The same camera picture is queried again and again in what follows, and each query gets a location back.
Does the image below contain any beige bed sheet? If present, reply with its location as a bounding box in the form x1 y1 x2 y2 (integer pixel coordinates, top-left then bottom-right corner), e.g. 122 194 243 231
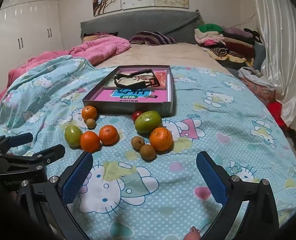
95 41 235 77

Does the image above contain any shallow grey cardboard box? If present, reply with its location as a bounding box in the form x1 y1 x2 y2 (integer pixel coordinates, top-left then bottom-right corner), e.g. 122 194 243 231
82 65 175 118

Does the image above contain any person's right hand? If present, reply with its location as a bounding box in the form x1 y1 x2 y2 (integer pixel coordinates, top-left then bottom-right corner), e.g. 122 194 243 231
185 226 201 240

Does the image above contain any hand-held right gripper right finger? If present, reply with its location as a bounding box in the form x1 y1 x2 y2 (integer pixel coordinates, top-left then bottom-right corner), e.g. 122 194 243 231
196 151 280 240

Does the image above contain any black plastic frame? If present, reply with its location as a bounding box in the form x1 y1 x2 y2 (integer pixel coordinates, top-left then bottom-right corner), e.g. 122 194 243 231
113 69 158 88

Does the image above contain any white grey crumpled cloth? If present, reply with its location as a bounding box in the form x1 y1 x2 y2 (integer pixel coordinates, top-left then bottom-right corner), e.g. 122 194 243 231
238 66 264 85

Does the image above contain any landscape cover book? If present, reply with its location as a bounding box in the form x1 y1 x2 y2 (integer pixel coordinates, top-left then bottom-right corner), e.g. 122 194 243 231
103 71 168 90

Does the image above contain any pile of folded clothes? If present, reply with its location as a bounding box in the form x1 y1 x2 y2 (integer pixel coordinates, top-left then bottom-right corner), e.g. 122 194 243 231
194 24 260 67

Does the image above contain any white satin curtain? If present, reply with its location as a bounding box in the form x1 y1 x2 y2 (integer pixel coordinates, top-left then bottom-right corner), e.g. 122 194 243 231
254 0 296 140

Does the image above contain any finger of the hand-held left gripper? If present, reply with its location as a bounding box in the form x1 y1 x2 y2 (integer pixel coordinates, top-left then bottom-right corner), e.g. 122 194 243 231
0 133 34 155
0 144 66 172

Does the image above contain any orange tangerine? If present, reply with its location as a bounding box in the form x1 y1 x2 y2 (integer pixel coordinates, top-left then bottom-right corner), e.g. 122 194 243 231
149 127 174 152
81 106 98 121
80 131 100 153
99 125 119 146

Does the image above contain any red cloth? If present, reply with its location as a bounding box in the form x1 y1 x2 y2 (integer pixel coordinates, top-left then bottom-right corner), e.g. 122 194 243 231
267 101 292 130

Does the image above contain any purple striped pillow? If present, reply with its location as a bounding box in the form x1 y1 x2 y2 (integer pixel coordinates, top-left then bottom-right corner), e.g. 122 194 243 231
130 31 178 46

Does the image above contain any small green jujube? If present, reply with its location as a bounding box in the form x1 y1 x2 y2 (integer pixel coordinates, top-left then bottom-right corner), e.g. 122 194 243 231
64 125 83 147

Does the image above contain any grey blue cushion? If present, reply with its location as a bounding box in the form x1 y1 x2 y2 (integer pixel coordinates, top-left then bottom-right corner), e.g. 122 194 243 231
252 41 267 70

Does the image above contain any blue cartoon print blanket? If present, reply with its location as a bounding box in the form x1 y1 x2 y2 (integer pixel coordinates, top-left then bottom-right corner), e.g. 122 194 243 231
0 55 296 240

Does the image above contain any pink floral cloth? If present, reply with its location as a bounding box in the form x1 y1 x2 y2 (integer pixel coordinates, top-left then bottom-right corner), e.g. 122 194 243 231
239 76 276 105

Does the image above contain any dark magenta pillow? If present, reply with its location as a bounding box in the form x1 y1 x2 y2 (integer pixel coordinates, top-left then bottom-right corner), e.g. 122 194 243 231
83 32 119 42

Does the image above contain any pink workbook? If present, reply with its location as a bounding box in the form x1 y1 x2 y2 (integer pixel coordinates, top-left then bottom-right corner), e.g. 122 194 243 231
93 88 170 103

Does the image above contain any large green jujube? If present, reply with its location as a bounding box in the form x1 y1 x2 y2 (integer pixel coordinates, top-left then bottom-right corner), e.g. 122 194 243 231
134 110 163 135

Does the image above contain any pink quilt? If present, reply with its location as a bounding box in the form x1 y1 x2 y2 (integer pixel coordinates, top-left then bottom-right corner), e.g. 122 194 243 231
0 34 131 115

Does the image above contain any grey padded headboard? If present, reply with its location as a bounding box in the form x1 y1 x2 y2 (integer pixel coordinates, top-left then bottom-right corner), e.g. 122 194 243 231
80 9 201 46

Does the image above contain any white glossy wardrobe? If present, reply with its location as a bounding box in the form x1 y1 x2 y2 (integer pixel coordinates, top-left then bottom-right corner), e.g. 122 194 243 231
0 0 64 80

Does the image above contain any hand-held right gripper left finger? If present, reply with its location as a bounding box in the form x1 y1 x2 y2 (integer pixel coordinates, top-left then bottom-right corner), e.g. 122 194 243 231
15 151 94 240

